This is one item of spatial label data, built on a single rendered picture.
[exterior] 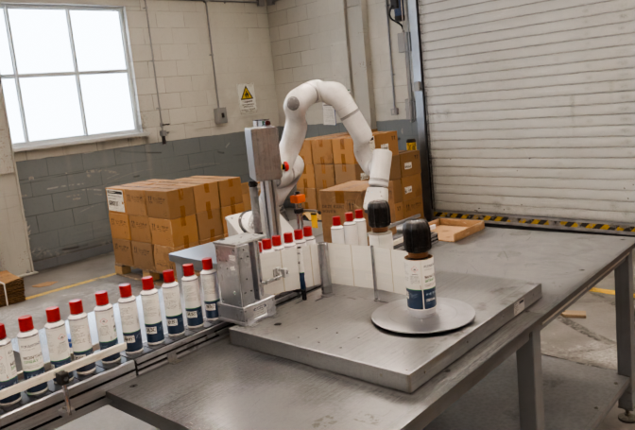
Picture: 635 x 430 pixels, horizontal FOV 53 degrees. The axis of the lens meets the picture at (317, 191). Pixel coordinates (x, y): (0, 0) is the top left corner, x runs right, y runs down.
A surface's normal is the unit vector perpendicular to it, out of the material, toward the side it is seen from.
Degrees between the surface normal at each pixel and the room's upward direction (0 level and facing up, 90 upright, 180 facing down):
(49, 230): 90
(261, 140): 90
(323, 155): 90
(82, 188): 90
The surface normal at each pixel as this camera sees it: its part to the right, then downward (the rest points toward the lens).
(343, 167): -0.67, 0.15
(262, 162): 0.23, 0.12
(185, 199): 0.73, 0.04
